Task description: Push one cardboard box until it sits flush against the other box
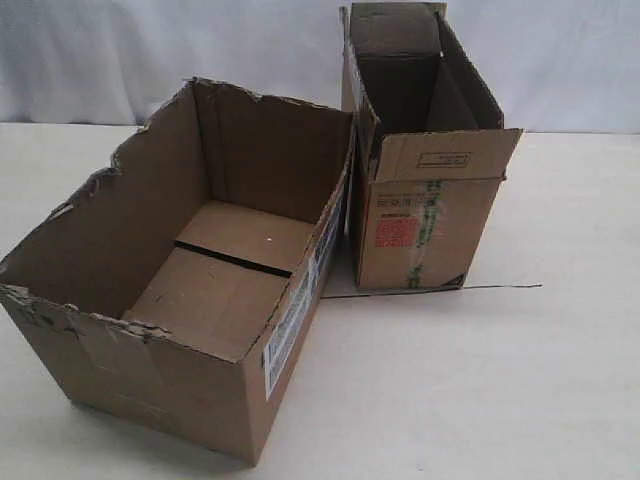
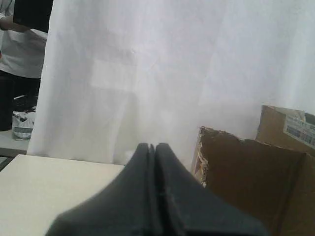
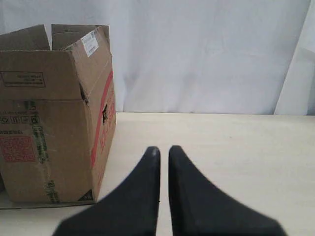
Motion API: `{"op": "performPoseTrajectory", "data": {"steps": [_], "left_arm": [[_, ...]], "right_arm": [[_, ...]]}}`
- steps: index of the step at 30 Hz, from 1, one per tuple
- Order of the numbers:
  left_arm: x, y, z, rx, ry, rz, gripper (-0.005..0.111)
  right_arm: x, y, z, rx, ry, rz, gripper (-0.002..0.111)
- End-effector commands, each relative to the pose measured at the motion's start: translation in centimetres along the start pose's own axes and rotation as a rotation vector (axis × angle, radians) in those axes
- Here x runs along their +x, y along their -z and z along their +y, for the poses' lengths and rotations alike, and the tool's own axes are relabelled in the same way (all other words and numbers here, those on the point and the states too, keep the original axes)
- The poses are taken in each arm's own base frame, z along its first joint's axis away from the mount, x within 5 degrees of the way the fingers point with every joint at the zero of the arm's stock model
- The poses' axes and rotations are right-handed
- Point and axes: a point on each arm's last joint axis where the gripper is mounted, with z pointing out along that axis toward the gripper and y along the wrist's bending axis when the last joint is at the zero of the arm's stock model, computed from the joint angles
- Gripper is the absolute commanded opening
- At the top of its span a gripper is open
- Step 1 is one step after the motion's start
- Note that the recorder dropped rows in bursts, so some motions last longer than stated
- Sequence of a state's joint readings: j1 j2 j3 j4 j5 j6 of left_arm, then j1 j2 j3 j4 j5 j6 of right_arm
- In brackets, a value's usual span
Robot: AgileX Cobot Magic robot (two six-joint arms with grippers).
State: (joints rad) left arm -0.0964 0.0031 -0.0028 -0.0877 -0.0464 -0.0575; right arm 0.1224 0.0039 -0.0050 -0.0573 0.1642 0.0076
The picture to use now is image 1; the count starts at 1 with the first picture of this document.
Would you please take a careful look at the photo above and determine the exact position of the tall cardboard box with flaps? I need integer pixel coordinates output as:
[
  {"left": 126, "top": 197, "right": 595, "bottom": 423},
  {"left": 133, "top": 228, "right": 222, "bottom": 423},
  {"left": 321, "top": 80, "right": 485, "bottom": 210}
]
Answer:
[{"left": 341, "top": 2, "right": 522, "bottom": 290}]

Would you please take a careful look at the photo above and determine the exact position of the torn cardboard box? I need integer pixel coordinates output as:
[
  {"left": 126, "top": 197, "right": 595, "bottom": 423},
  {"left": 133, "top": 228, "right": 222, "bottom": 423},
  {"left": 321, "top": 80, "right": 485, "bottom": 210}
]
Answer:
[{"left": 1, "top": 78, "right": 353, "bottom": 464}]

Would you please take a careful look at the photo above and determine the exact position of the thin black line marker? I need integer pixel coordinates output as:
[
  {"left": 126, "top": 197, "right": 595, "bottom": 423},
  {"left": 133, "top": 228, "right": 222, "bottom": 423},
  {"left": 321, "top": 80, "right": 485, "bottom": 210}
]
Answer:
[{"left": 321, "top": 283, "right": 544, "bottom": 300}]

